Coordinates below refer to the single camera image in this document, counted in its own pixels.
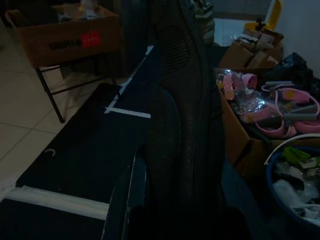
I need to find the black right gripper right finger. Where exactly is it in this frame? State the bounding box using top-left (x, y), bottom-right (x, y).
top-left (220, 159), bottom-right (279, 240)

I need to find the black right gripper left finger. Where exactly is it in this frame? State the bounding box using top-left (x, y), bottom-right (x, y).
top-left (101, 155), bottom-right (151, 240)

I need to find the black mesh shoe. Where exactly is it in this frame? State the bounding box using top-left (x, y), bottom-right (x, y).
top-left (139, 0), bottom-right (227, 240)

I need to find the blue bucket with white rim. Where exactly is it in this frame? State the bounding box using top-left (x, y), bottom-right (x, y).
top-left (264, 133), bottom-right (320, 228)

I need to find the white plastic wrap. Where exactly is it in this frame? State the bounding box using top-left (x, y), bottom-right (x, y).
top-left (271, 179), bottom-right (306, 200)

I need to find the large cardboard box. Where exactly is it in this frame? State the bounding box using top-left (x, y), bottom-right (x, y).
top-left (216, 66), bottom-right (320, 177)

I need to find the black floor mat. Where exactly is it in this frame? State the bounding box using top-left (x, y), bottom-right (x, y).
top-left (15, 44), bottom-right (162, 209)
top-left (0, 196), bottom-right (109, 240)

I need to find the green plastic scrap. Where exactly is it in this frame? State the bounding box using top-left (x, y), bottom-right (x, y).
top-left (279, 146), bottom-right (314, 164)

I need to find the pink sandal in plastic wrap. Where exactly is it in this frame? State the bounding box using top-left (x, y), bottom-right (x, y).
top-left (217, 72), bottom-right (259, 101)

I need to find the pink sandal with yellow dot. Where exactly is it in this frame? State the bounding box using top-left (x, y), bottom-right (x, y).
top-left (261, 84), bottom-right (320, 107)

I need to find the black metal stand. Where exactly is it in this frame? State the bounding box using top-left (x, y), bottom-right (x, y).
top-left (34, 56), bottom-right (118, 124)

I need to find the black plastic bag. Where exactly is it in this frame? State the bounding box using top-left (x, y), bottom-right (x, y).
top-left (264, 51), bottom-right (316, 87)

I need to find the small open cardboard box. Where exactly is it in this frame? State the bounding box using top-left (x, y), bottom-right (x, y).
top-left (219, 29), bottom-right (285, 69)

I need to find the cardboard box with red label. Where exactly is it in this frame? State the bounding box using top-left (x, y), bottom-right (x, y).
top-left (4, 4), bottom-right (121, 69)

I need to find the grey crumpled bag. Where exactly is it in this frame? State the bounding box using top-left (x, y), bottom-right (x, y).
top-left (194, 0), bottom-right (216, 46)

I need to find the yellow plastic chair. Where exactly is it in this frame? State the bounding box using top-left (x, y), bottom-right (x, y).
top-left (244, 0), bottom-right (284, 31)

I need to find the pink sandal strap loop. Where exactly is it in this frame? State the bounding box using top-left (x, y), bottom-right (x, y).
top-left (291, 119), bottom-right (320, 134)
top-left (254, 119), bottom-right (286, 138)

